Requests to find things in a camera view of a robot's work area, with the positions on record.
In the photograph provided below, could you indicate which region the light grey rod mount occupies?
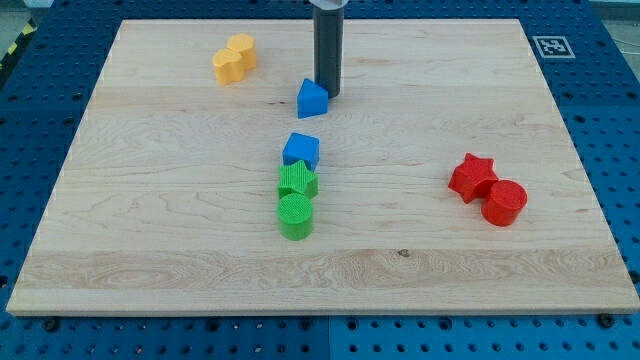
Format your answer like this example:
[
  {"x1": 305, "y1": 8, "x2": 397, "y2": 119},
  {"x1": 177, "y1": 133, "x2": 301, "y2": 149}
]
[{"x1": 309, "y1": 0, "x2": 349, "y2": 10}]

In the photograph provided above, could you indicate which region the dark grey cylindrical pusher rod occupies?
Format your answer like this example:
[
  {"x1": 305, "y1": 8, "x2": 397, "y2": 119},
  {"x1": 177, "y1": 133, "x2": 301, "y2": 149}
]
[{"x1": 313, "y1": 4, "x2": 345, "y2": 98}]

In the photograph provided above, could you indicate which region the blue triangle block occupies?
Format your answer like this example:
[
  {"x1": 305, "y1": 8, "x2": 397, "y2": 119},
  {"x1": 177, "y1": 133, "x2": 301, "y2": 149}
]
[{"x1": 296, "y1": 78, "x2": 328, "y2": 119}]

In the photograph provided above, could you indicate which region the blue cube block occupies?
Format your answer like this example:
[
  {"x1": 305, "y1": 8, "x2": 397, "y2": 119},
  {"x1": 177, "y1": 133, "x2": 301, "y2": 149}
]
[{"x1": 282, "y1": 132, "x2": 320, "y2": 171}]

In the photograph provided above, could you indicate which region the yellow rear rounded block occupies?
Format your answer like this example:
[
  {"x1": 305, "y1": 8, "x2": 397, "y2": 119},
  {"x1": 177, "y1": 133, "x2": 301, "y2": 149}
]
[{"x1": 227, "y1": 33, "x2": 257, "y2": 70}]

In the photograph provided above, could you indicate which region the yellow front heart block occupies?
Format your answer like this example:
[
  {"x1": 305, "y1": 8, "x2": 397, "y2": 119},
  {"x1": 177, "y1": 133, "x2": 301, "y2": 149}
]
[{"x1": 212, "y1": 48, "x2": 245, "y2": 86}]

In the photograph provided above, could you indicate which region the green star block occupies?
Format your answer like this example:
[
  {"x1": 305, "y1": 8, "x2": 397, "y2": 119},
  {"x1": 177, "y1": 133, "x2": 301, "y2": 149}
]
[{"x1": 277, "y1": 160, "x2": 319, "y2": 199}]

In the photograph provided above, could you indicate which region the green cylinder block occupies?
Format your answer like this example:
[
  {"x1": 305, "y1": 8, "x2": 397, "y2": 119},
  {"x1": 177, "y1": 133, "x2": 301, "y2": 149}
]
[{"x1": 277, "y1": 193, "x2": 314, "y2": 241}]

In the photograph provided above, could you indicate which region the light wooden board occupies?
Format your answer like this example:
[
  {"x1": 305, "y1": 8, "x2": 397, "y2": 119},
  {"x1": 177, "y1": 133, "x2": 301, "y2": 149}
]
[{"x1": 7, "y1": 19, "x2": 639, "y2": 316}]

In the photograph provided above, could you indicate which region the red star block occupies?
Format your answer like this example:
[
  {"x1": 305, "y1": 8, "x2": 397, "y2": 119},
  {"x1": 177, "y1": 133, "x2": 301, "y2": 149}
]
[{"x1": 448, "y1": 153, "x2": 499, "y2": 203}]

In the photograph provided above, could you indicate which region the white fiducial marker tag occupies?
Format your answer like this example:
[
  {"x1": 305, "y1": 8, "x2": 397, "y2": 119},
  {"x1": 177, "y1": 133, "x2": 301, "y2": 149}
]
[{"x1": 533, "y1": 35, "x2": 575, "y2": 59}]

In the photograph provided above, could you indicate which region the red cylinder block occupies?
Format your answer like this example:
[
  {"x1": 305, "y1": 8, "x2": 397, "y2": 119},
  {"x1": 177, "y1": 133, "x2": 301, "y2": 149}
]
[{"x1": 481, "y1": 180, "x2": 528, "y2": 227}]

